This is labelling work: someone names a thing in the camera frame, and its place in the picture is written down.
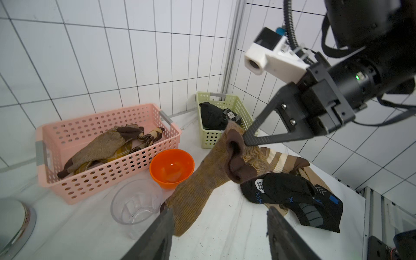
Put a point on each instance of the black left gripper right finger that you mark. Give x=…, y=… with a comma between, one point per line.
x=285, y=243

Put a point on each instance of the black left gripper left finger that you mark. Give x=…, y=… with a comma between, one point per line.
x=156, y=241

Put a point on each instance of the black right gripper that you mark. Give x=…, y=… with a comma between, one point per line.
x=351, y=74

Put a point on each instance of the brown tan knit sock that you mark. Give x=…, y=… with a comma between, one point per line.
x=229, y=160
x=102, y=147

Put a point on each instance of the brown argyle sock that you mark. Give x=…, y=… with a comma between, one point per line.
x=148, y=139

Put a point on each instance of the green perforated plastic basket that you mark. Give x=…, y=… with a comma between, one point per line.
x=210, y=137

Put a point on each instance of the pink perforated plastic basket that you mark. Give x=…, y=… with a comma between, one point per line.
x=57, y=142

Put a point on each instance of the clear plastic cup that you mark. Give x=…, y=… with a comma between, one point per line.
x=136, y=205

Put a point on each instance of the black sock blue squares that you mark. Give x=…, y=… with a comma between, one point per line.
x=313, y=205

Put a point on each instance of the brown tan striped sock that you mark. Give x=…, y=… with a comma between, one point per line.
x=284, y=163

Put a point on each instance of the orange plastic bowl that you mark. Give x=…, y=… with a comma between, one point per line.
x=171, y=167

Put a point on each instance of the chrome glass holder stand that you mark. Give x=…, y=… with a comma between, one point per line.
x=17, y=224

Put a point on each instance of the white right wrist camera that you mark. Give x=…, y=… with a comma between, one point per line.
x=270, y=53

